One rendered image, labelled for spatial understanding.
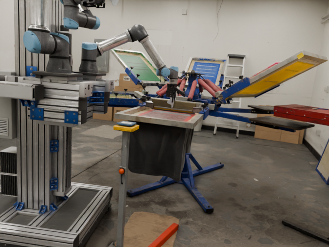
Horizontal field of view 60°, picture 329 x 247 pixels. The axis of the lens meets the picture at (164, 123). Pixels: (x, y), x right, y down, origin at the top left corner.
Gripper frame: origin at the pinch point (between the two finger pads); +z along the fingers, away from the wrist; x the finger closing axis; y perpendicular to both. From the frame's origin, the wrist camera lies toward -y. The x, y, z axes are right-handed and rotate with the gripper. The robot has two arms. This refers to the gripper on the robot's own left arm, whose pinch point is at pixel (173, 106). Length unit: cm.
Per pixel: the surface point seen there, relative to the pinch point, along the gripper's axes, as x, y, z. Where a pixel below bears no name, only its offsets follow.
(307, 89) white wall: -413, -190, -14
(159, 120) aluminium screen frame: 60, -5, 3
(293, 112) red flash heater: -1, -100, -7
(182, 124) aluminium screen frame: 60, -22, 3
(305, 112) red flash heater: 4, -108, -8
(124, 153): 79, 12, 24
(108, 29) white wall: -412, 276, -116
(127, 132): 79, 11, 10
